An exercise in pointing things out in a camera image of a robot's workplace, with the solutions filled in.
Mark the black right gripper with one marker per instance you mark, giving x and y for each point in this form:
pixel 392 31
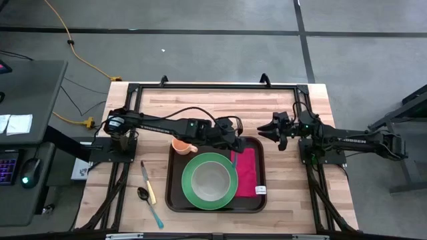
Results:
pixel 288 130

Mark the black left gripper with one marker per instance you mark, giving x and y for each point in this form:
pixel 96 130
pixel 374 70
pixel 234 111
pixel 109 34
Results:
pixel 220 133

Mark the red cloth napkin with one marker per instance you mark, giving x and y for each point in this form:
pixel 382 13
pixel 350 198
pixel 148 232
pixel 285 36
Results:
pixel 248 173

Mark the pale grey bowl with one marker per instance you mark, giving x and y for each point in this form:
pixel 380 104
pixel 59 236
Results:
pixel 211 181

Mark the beige mug orange inside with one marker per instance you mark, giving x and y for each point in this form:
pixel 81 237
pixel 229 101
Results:
pixel 181 148

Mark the green plate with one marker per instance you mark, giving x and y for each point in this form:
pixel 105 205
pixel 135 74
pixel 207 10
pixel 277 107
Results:
pixel 187 186

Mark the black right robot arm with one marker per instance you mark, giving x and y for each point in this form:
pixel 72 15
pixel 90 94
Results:
pixel 350 140

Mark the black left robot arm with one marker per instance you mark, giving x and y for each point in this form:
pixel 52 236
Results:
pixel 160 125

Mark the brown plastic tray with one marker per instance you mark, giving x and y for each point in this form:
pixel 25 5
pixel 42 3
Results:
pixel 177 200

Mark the black table clamp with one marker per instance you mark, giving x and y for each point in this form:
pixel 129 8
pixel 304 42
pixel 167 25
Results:
pixel 265 80
pixel 163 81

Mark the black metal stand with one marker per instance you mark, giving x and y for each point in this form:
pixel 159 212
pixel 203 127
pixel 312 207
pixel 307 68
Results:
pixel 400 151

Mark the white printed box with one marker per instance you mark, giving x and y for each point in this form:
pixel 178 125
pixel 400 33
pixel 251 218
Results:
pixel 80 170

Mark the small black floor object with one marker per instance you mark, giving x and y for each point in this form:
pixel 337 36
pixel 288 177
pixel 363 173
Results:
pixel 47 209

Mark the black computer mouse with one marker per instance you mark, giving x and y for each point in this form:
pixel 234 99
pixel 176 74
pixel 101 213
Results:
pixel 30 173

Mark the grey desk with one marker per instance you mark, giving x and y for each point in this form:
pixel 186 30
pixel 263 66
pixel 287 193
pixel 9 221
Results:
pixel 33 93

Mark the white paper sheet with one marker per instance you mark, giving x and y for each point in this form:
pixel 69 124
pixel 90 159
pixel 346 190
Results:
pixel 20 124
pixel 3 124

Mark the backlit keyboard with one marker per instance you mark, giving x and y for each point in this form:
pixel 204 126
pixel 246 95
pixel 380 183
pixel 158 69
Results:
pixel 7 168

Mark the pink screen device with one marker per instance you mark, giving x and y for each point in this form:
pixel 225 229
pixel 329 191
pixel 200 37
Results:
pixel 4 66

